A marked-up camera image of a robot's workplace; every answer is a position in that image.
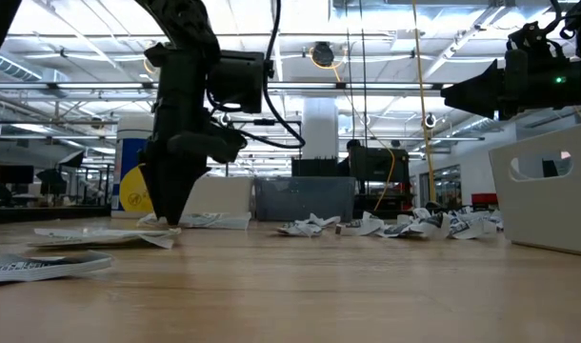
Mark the dark angled panel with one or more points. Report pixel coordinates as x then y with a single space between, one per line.
74 159

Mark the printed white packet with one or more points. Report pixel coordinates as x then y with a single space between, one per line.
43 269

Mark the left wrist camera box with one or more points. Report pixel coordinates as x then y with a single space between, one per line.
238 81

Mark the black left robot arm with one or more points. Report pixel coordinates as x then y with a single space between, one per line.
186 24

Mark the white gauze packet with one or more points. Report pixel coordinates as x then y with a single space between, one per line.
100 236
214 220

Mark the black monitor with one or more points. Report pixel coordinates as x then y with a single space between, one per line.
378 164

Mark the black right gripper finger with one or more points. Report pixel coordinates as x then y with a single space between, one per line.
481 93

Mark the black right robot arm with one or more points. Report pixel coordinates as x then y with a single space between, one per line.
576 81

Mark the white pillar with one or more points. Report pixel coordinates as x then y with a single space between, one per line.
319 128

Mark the small printed wipe packet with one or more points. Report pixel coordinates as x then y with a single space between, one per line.
395 231
300 229
324 220
464 211
405 219
362 227
433 226
493 221
421 213
464 228

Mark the black metal rig frame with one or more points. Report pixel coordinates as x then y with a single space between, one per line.
47 213

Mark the silver ventilation duct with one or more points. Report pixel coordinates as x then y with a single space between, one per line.
14 69

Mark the dark background monitor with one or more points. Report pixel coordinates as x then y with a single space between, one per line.
15 175

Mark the red box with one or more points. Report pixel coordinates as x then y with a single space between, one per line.
484 199

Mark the white plastic bin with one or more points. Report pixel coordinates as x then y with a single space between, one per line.
224 195

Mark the disinfecting wipes canister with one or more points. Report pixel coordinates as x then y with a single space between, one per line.
128 190

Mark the small round hanging reel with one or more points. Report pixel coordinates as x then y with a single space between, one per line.
429 120

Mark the long silver duct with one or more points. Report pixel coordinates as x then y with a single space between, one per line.
481 125

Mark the person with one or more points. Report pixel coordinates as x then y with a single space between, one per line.
344 167

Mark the black crate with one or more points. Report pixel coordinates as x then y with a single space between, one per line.
314 167

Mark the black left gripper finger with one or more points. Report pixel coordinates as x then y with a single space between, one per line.
174 190

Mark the dark background equipment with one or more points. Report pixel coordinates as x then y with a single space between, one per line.
51 181

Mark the grey translucent plastic bin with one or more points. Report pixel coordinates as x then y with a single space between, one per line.
305 197

